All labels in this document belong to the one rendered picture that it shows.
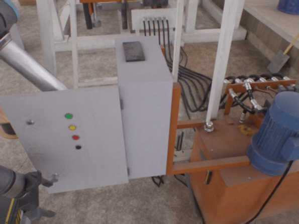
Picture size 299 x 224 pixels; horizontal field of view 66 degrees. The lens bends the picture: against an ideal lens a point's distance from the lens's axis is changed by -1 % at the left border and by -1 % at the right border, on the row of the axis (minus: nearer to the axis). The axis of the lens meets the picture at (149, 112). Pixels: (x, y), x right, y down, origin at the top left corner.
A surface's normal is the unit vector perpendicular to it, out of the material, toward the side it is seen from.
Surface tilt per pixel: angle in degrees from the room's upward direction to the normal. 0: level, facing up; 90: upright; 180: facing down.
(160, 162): 90
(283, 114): 90
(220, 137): 0
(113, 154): 90
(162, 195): 0
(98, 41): 90
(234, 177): 0
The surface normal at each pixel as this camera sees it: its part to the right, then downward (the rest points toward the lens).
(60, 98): 0.16, 0.65
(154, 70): 0.00, -0.75
